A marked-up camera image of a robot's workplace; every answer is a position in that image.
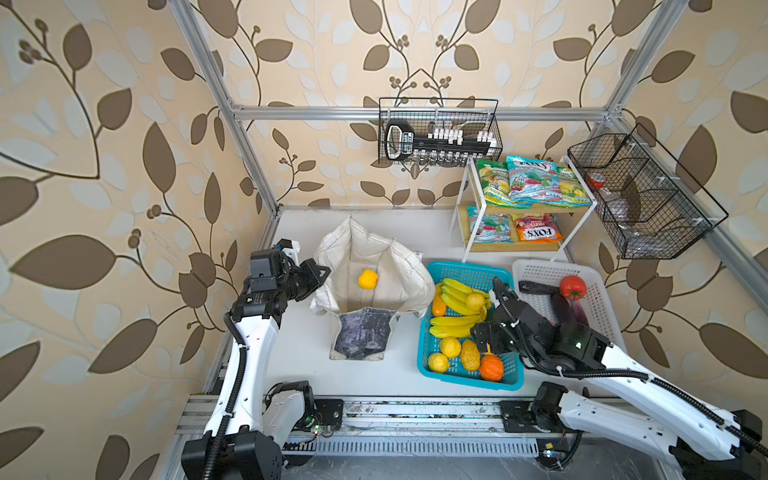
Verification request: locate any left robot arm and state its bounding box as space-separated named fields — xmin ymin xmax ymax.
xmin=181 ymin=239 xmax=331 ymax=479

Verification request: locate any white plastic basket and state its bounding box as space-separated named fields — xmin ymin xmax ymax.
xmin=512 ymin=259 xmax=626 ymax=351

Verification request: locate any black tool in basket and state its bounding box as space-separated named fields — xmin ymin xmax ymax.
xmin=378 ymin=119 xmax=502 ymax=167

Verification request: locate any yellow corn cob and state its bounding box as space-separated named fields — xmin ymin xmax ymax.
xmin=460 ymin=339 xmax=481 ymax=372

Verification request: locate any green snack bag left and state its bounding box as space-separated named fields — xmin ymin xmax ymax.
xmin=476 ymin=159 xmax=515 ymax=208

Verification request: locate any yellow round fruit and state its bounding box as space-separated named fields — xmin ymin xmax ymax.
xmin=428 ymin=352 xmax=451 ymax=374

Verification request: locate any banana bunch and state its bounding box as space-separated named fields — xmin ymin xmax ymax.
xmin=428 ymin=315 xmax=484 ymax=339
xmin=439 ymin=278 xmax=491 ymax=318

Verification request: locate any red tomato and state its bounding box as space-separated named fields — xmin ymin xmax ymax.
xmin=559 ymin=275 xmax=588 ymax=301

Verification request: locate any orange tangerine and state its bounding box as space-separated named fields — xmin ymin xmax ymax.
xmin=479 ymin=354 xmax=505 ymax=382

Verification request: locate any white wire shelf rack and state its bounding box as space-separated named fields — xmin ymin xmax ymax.
xmin=449 ymin=157 xmax=599 ymax=264

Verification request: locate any green snack bag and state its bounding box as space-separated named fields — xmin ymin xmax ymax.
xmin=555 ymin=168 xmax=592 ymax=208
xmin=476 ymin=159 xmax=515 ymax=208

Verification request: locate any teal red snack bag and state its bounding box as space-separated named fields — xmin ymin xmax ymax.
xmin=506 ymin=156 xmax=562 ymax=203

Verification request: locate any orange Fox's candy bag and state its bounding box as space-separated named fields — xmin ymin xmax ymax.
xmin=511 ymin=214 xmax=563 ymax=244

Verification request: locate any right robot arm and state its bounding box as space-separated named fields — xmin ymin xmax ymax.
xmin=487 ymin=277 xmax=767 ymax=479

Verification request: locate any black wire basket right wall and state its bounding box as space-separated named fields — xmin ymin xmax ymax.
xmin=568 ymin=124 xmax=728 ymax=260

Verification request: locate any small orange fruit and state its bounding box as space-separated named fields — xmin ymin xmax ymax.
xmin=431 ymin=289 xmax=447 ymax=317

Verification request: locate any lower banana bunch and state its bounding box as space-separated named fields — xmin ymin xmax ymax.
xmin=428 ymin=315 xmax=484 ymax=339

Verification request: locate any plastic bottle red cap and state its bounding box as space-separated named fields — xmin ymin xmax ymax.
xmin=587 ymin=172 xmax=629 ymax=222

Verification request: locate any black wire basket back wall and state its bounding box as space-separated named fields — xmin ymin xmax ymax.
xmin=378 ymin=96 xmax=503 ymax=168

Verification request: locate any yellow bell pepper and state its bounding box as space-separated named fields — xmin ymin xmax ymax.
xmin=358 ymin=269 xmax=379 ymax=290

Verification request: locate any yellow lemon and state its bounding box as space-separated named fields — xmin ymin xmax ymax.
xmin=439 ymin=337 xmax=462 ymax=359

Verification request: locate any cream canvas grocery bag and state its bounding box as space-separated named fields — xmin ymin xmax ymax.
xmin=310 ymin=217 xmax=436 ymax=361

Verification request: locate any lower teal snack bag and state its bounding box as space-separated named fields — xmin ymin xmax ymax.
xmin=466 ymin=206 xmax=513 ymax=244

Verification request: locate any black wire basket wall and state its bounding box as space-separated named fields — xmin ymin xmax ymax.
xmin=568 ymin=124 xmax=728 ymax=260
xmin=378 ymin=96 xmax=503 ymax=168

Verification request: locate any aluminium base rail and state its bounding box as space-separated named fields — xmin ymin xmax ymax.
xmin=175 ymin=394 xmax=679 ymax=458

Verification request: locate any teal plastic basket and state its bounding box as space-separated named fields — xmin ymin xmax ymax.
xmin=417 ymin=261 xmax=524 ymax=391

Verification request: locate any green snack bag right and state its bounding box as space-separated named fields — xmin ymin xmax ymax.
xmin=555 ymin=168 xmax=592 ymax=208

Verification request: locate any purple eggplant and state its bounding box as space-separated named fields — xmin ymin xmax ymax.
xmin=550 ymin=293 xmax=589 ymax=326

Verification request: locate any upper banana bunch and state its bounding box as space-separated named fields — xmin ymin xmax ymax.
xmin=439 ymin=278 xmax=491 ymax=318

